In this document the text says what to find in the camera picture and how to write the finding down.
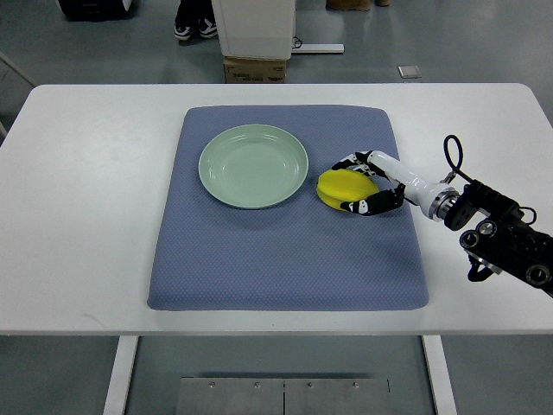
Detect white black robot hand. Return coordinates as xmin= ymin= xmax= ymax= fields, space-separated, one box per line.
xmin=332 ymin=150 xmax=459 ymax=220

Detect yellow starfruit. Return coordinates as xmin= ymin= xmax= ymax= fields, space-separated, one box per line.
xmin=316 ymin=169 xmax=379 ymax=210

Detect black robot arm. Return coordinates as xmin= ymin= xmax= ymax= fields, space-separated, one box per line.
xmin=436 ymin=135 xmax=552 ymax=295

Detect grey floor outlet plate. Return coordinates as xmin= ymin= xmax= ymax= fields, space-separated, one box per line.
xmin=397 ymin=65 xmax=422 ymax=80

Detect light green plate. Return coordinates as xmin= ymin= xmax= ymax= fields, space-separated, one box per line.
xmin=198 ymin=124 xmax=309 ymax=209

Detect blue textured mat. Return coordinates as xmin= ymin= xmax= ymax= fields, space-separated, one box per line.
xmin=148 ymin=105 xmax=429 ymax=311

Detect right white table leg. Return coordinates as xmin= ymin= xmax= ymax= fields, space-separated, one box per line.
xmin=422 ymin=335 xmax=457 ymax=415

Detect white table leg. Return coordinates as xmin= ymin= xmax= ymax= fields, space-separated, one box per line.
xmin=103 ymin=335 xmax=139 ymax=415
xmin=422 ymin=335 xmax=457 ymax=415

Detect white table foot bar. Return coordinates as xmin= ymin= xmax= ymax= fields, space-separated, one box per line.
xmin=291 ymin=43 xmax=345 ymax=54

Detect brown shoe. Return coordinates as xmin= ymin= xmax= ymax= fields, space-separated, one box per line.
xmin=326 ymin=0 xmax=372 ymax=11

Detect cardboard box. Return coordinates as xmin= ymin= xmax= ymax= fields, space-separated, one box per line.
xmin=224 ymin=57 xmax=286 ymax=84

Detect white cabinet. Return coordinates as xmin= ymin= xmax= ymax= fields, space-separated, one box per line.
xmin=212 ymin=0 xmax=296 ymax=61

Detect right black white sneaker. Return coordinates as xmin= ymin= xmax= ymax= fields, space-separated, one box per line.
xmin=199 ymin=18 xmax=218 ymax=39

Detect black white sneaker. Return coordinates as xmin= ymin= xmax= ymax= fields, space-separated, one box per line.
xmin=199 ymin=18 xmax=218 ymax=39
xmin=174 ymin=23 xmax=196 ymax=42

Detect left black white sneaker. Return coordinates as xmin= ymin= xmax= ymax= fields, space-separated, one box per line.
xmin=174 ymin=23 xmax=196 ymax=42

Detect left white table leg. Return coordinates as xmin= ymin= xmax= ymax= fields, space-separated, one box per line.
xmin=103 ymin=335 xmax=139 ymax=415

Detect metal base plate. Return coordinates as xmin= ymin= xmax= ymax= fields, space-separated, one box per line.
xmin=176 ymin=377 xmax=394 ymax=414

